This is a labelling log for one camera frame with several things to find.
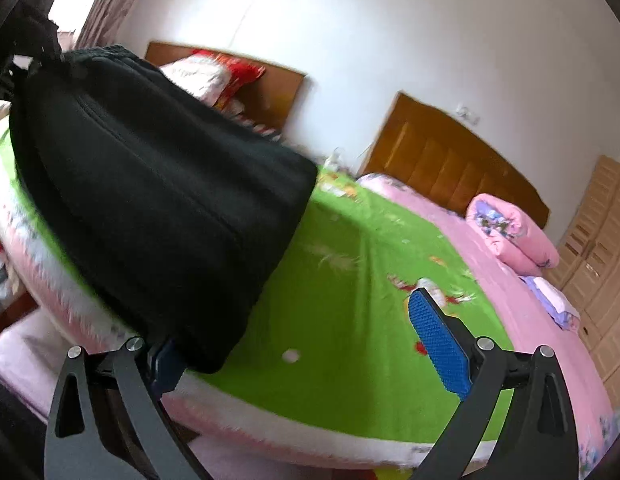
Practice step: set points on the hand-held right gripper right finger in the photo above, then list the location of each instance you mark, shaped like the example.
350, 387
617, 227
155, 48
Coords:
440, 345

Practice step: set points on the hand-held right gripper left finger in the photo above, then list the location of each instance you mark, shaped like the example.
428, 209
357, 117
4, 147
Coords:
167, 366

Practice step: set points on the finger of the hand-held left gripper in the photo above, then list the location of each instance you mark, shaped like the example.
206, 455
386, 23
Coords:
2, 77

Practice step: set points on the black pants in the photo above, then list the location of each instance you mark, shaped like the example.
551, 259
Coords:
139, 185

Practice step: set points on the pink bed sheet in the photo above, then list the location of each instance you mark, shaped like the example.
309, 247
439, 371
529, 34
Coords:
490, 270

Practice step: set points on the green printed blanket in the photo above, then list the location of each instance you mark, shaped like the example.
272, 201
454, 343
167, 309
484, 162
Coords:
350, 270

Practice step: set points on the purple and white cloth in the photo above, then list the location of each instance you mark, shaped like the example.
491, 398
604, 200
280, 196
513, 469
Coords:
552, 300

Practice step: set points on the folded pink quilt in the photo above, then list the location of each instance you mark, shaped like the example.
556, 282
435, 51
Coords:
510, 240

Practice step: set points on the pink curtain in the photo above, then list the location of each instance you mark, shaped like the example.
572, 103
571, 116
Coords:
114, 5

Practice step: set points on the light wooden wardrobe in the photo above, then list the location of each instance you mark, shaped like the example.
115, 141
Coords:
600, 260

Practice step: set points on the panelled wooden headboard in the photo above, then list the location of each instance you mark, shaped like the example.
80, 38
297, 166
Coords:
440, 160

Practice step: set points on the red pillow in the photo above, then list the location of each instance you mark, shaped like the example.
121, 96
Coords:
234, 72

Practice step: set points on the striped bed sheet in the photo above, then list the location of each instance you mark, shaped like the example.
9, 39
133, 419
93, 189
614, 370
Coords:
260, 127

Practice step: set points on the plain wooden headboard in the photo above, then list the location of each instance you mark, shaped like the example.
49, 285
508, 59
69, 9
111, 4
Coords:
280, 90

